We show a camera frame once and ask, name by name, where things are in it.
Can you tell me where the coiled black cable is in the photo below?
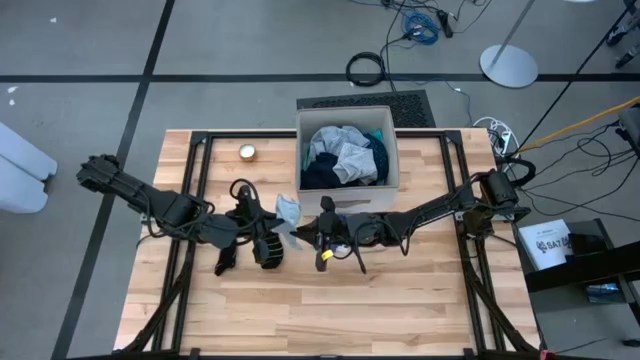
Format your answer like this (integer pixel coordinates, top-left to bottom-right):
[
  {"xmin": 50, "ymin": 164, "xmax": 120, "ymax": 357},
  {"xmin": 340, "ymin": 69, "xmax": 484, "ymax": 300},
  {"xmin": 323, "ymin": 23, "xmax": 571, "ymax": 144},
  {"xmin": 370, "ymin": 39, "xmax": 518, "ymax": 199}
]
[{"xmin": 345, "ymin": 51, "xmax": 386, "ymax": 88}]

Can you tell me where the black striped sock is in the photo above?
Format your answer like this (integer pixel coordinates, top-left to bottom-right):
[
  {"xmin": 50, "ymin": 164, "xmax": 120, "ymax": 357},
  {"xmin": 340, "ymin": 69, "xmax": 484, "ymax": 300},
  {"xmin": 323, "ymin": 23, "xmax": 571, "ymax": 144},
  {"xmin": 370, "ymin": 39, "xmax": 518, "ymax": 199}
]
[{"xmin": 252, "ymin": 232, "xmax": 286, "ymax": 271}]

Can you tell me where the grey round-base floor stand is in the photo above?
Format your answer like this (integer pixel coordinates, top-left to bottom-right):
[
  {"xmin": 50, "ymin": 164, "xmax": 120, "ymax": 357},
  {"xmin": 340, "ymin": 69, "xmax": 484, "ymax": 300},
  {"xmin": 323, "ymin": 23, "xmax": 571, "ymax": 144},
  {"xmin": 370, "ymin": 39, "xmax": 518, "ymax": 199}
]
[{"xmin": 478, "ymin": 0, "xmax": 540, "ymax": 90}]

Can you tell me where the looping black floor cable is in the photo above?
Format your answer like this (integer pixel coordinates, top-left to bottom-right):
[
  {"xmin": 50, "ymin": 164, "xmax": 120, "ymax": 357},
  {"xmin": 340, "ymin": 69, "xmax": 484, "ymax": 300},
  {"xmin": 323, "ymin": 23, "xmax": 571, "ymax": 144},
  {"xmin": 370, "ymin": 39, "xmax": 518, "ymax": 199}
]
[{"xmin": 529, "ymin": 122, "xmax": 640, "ymax": 224}]

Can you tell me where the black power strip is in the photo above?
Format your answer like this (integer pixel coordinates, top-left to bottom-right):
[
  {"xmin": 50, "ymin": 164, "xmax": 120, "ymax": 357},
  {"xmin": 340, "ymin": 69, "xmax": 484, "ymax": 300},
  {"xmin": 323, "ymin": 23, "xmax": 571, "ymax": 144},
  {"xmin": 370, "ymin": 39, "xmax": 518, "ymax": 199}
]
[{"xmin": 436, "ymin": 8, "xmax": 455, "ymax": 40}]

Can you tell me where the white furniture piece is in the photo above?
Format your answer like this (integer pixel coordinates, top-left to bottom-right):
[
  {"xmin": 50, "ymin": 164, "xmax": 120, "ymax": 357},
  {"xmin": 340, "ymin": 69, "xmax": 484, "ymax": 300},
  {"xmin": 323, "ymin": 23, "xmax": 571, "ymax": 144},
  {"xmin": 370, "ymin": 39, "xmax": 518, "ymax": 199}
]
[{"xmin": 0, "ymin": 122, "xmax": 59, "ymax": 215}]

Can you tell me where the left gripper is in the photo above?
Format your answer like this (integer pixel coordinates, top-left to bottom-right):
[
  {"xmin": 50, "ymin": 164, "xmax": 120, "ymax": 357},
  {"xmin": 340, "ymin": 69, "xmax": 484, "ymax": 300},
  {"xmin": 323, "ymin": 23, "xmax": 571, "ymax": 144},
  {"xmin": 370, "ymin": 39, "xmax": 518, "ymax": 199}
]
[{"xmin": 227, "ymin": 183, "xmax": 301, "ymax": 242}]

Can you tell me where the long grey sock with tag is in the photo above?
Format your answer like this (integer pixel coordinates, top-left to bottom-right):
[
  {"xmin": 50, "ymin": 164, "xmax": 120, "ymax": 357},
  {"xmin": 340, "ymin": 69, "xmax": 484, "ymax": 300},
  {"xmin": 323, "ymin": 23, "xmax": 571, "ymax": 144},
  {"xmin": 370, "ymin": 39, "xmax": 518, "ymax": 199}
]
[{"xmin": 274, "ymin": 193, "xmax": 304, "ymax": 251}]

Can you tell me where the yellow cable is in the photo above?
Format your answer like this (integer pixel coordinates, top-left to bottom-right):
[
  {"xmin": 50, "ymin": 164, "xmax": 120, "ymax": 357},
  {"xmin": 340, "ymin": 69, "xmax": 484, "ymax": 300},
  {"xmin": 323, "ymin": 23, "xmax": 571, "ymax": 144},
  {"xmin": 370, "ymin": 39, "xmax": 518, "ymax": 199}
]
[{"xmin": 519, "ymin": 95, "xmax": 640, "ymax": 151}]

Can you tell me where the grey plastic case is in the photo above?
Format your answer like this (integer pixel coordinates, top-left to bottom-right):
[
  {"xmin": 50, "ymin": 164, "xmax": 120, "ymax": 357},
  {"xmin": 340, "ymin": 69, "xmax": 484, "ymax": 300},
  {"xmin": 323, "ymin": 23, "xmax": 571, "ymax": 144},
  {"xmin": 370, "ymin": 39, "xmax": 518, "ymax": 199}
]
[{"xmin": 617, "ymin": 103, "xmax": 640, "ymax": 149}]

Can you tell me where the small black sock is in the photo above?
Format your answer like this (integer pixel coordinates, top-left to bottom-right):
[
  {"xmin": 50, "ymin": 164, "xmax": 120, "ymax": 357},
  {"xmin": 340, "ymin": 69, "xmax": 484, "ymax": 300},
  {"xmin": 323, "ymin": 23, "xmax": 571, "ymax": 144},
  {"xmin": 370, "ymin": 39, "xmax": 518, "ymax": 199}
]
[{"xmin": 213, "ymin": 242, "xmax": 239, "ymax": 277}]

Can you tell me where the white printed booklet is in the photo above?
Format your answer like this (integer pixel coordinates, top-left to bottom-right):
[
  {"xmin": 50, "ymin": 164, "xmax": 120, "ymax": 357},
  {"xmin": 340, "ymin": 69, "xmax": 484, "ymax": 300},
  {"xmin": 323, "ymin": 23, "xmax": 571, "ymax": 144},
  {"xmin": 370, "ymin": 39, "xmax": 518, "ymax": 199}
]
[{"xmin": 517, "ymin": 218, "xmax": 574, "ymax": 272}]

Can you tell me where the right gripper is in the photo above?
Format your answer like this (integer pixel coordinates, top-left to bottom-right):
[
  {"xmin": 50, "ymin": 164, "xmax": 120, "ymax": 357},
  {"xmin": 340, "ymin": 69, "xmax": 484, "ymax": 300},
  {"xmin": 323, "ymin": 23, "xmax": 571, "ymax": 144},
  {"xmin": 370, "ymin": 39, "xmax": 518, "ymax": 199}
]
[{"xmin": 295, "ymin": 195, "xmax": 384, "ymax": 272}]

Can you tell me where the light grey white garment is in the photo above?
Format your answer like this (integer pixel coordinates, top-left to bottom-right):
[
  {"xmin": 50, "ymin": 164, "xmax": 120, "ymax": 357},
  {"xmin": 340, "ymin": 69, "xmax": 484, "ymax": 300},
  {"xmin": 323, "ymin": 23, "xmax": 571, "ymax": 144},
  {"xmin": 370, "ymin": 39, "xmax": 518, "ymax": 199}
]
[{"xmin": 331, "ymin": 142, "xmax": 380, "ymax": 186}]

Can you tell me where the black metal table frame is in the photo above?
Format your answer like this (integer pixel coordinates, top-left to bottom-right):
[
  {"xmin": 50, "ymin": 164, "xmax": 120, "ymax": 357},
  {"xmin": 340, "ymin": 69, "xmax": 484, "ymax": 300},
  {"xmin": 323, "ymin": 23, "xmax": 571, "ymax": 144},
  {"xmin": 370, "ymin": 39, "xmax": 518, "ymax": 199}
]
[{"xmin": 117, "ymin": 128, "xmax": 541, "ymax": 360}]

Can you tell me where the small black box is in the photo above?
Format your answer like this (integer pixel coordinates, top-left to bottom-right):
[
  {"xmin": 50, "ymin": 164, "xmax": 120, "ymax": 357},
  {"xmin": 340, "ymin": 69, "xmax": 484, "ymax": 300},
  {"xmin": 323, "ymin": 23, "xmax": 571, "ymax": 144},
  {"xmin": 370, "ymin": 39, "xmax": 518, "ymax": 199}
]
[{"xmin": 567, "ymin": 232, "xmax": 609, "ymax": 259}]

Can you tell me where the white power strip with cables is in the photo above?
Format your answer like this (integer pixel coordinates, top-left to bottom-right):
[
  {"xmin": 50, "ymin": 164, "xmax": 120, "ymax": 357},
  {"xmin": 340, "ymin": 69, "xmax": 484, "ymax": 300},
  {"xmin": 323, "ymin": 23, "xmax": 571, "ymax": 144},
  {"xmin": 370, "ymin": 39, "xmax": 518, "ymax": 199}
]
[{"xmin": 472, "ymin": 115, "xmax": 516, "ymax": 156}]

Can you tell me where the black cart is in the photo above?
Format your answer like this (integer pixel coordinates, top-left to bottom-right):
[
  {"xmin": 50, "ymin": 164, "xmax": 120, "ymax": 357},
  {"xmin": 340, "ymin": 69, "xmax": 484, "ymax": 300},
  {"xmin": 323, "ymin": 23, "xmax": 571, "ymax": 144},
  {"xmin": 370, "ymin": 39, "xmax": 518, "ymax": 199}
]
[{"xmin": 512, "ymin": 217, "xmax": 640, "ymax": 334}]

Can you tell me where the coiled blue cable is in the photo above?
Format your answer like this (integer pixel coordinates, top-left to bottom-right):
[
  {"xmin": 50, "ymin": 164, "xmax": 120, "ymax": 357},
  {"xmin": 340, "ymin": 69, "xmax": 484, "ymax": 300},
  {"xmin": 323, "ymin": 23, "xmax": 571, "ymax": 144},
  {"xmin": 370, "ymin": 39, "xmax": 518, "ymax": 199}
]
[{"xmin": 402, "ymin": 10, "xmax": 440, "ymax": 46}]

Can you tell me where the person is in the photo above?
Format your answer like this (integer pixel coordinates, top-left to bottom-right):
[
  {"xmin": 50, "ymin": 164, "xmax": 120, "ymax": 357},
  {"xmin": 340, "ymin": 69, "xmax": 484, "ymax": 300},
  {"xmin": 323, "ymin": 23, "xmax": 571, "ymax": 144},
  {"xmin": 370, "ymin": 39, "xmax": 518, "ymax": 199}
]
[{"xmin": 606, "ymin": 0, "xmax": 640, "ymax": 70}]

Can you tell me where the black perforated floor mat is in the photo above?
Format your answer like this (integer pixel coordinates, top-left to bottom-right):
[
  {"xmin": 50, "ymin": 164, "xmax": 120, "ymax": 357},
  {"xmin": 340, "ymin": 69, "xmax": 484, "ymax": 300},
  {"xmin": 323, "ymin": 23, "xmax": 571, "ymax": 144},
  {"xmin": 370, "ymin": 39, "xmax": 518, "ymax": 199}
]
[{"xmin": 296, "ymin": 89, "xmax": 436, "ymax": 129}]

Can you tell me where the grey t-shirt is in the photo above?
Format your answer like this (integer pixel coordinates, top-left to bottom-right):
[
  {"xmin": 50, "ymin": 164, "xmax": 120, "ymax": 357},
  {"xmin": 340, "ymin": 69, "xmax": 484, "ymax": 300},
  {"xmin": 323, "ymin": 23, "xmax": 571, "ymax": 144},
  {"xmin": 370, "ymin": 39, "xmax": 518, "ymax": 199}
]
[{"xmin": 305, "ymin": 124, "xmax": 371, "ymax": 157}]

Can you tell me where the beige fabric storage box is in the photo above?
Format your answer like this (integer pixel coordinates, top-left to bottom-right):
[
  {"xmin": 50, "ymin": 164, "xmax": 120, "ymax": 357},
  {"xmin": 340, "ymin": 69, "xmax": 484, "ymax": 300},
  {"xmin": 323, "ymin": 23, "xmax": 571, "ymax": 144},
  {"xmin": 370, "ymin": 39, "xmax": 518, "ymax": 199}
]
[{"xmin": 294, "ymin": 104, "xmax": 402, "ymax": 217}]

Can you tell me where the blue patterned packet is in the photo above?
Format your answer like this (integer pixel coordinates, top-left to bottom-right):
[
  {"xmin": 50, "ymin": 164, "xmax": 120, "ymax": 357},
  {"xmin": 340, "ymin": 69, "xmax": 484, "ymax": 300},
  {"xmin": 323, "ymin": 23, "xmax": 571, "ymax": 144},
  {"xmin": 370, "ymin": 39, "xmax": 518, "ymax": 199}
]
[{"xmin": 587, "ymin": 282, "xmax": 626, "ymax": 305}]

